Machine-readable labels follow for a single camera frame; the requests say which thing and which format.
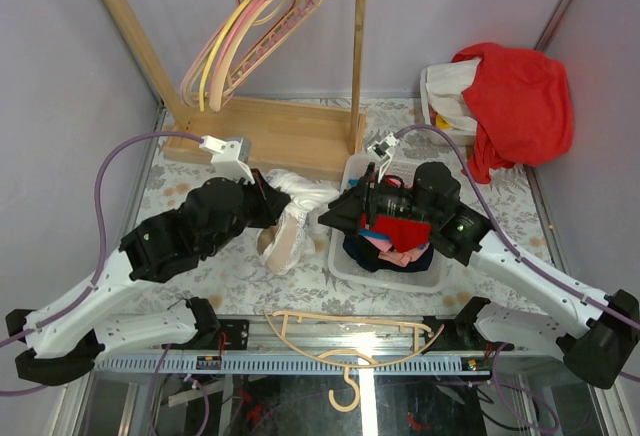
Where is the pink plastic hanger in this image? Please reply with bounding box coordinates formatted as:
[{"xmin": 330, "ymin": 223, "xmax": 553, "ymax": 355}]
[{"xmin": 180, "ymin": 0, "xmax": 253, "ymax": 110}]

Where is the white t shirt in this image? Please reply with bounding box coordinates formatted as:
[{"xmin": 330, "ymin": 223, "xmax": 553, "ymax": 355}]
[{"xmin": 256, "ymin": 169, "xmax": 339, "ymax": 275}]

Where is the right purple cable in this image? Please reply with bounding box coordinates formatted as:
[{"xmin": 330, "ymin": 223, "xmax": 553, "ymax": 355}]
[{"xmin": 394, "ymin": 123, "xmax": 640, "ymax": 432}]

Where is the aluminium rail frame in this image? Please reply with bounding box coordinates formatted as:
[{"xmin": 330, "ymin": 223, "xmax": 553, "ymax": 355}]
[{"xmin": 49, "ymin": 313, "xmax": 640, "ymax": 436}]

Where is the peach plastic hanger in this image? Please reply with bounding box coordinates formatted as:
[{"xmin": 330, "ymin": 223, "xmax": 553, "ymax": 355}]
[{"xmin": 263, "ymin": 309, "xmax": 445, "ymax": 413}]

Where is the white front laundry basket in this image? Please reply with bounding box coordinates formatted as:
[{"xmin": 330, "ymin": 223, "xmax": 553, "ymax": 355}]
[{"xmin": 328, "ymin": 153, "xmax": 447, "ymax": 293}]

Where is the pile of folded clothes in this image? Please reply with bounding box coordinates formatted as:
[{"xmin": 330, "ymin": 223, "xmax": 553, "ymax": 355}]
[{"xmin": 340, "ymin": 170, "xmax": 436, "ymax": 274}]

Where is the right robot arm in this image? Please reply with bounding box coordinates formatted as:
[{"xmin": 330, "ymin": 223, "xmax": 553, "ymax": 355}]
[{"xmin": 319, "ymin": 162, "xmax": 639, "ymax": 389}]

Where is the peach hanger on rack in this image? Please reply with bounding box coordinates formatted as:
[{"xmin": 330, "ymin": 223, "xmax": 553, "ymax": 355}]
[{"xmin": 201, "ymin": 0, "xmax": 324, "ymax": 111}]

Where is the floral table cloth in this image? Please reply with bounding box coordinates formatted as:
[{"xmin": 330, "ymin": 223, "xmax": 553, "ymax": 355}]
[{"xmin": 123, "ymin": 98, "xmax": 554, "ymax": 316}]

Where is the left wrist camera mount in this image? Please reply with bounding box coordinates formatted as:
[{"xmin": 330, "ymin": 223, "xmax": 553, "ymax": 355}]
[{"xmin": 199, "ymin": 136, "xmax": 254, "ymax": 184}]

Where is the white laundry basket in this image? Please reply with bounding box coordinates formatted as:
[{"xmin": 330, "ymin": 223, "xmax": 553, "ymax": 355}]
[
  {"xmin": 328, "ymin": 153, "xmax": 447, "ymax": 293},
  {"xmin": 420, "ymin": 58, "xmax": 480, "ymax": 147}
]

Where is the yellow plastic hanger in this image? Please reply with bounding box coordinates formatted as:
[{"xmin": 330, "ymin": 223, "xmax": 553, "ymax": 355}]
[{"xmin": 197, "ymin": 0, "xmax": 256, "ymax": 112}]

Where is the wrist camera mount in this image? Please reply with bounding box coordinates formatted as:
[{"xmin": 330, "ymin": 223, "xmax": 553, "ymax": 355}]
[
  {"xmin": 365, "ymin": 133, "xmax": 400, "ymax": 183},
  {"xmin": 199, "ymin": 136, "xmax": 254, "ymax": 184}
]

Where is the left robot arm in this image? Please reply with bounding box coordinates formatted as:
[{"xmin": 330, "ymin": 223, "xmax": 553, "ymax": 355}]
[{"xmin": 5, "ymin": 171, "xmax": 291, "ymax": 386}]

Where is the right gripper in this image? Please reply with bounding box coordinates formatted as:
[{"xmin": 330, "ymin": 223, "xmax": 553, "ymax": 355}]
[{"xmin": 318, "ymin": 163, "xmax": 439, "ymax": 237}]

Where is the white back laundry basket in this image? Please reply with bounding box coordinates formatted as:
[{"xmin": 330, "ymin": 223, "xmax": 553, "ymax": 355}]
[{"xmin": 420, "ymin": 58, "xmax": 480, "ymax": 147}]

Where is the red t shirt on basket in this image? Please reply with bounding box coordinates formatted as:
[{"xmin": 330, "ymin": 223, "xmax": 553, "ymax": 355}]
[{"xmin": 452, "ymin": 43, "xmax": 574, "ymax": 184}]

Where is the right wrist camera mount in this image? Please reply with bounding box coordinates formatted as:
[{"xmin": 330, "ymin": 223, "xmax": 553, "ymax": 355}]
[{"xmin": 365, "ymin": 133, "xmax": 400, "ymax": 183}]

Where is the wooden clothes rack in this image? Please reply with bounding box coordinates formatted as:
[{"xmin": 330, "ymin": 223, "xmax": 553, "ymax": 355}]
[{"xmin": 103, "ymin": 0, "xmax": 366, "ymax": 180}]

